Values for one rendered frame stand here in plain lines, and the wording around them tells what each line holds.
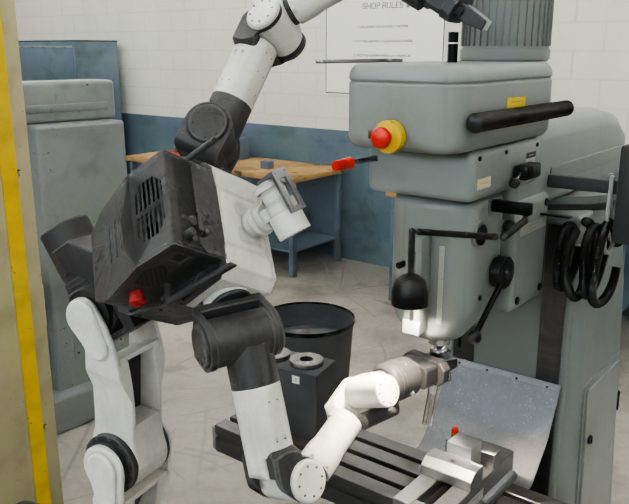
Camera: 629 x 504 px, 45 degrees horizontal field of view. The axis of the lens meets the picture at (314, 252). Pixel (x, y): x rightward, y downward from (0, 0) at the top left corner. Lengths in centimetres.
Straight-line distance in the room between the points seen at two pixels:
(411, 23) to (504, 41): 483
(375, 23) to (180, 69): 250
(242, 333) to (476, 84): 61
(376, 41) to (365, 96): 528
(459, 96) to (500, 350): 91
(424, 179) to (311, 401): 73
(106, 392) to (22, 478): 152
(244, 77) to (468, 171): 50
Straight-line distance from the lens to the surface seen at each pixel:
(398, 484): 187
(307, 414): 200
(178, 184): 138
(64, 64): 877
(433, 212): 155
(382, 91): 143
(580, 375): 208
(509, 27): 174
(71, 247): 167
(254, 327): 136
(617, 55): 587
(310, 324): 401
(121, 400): 173
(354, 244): 705
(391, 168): 155
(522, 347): 207
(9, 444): 314
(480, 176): 149
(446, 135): 138
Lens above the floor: 192
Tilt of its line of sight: 15 degrees down
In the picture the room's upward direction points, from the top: straight up
